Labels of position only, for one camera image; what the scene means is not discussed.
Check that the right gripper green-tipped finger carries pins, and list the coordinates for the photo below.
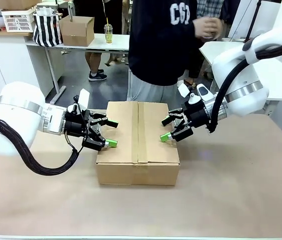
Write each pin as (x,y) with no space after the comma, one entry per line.
(174,116)
(178,133)

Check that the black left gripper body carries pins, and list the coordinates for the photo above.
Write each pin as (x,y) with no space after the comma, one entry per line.
(77,126)

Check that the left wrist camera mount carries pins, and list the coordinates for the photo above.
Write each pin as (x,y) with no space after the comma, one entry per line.
(82,101)

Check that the yellow drinking straw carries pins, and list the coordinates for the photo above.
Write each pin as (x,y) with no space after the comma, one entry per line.
(107,21)

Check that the black white striped bag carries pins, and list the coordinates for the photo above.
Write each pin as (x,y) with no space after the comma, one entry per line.
(47,28)

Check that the black tripod pole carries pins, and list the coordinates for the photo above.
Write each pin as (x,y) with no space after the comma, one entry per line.
(253,17)

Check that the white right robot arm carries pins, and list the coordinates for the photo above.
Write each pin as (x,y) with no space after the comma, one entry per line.
(243,82)

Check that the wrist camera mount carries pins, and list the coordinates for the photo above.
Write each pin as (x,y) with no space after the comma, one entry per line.
(82,101)
(188,93)

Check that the person in black sweater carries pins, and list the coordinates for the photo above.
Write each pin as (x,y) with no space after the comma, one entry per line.
(155,50)

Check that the large brown cardboard box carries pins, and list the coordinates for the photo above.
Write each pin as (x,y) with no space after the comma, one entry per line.
(137,147)

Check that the small brown cardboard box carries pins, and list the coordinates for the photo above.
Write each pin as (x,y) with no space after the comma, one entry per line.
(77,31)

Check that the white background desk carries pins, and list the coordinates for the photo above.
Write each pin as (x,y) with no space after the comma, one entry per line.
(93,45)

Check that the person's left hand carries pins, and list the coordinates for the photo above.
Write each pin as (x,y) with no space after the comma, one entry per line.
(215,27)

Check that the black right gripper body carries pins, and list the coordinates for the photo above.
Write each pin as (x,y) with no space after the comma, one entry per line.
(197,115)

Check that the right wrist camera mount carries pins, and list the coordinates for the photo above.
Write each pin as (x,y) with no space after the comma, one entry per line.
(188,93)

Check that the white low cabinet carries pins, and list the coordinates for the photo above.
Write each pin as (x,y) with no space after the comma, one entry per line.
(3,67)

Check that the white curved side table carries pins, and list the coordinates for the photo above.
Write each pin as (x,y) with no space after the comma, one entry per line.
(278,77)

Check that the clear plastic drink cup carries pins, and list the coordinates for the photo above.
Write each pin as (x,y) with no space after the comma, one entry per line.
(108,35)

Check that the person's right hand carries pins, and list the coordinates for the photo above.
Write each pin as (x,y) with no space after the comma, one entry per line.
(201,27)

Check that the bystander in plaid shirt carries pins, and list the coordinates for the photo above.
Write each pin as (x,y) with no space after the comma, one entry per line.
(213,8)

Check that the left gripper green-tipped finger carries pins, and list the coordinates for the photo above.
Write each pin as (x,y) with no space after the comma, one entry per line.
(103,121)
(98,142)

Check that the white lattice storage basket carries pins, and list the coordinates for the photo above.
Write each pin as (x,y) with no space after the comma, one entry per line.
(18,21)

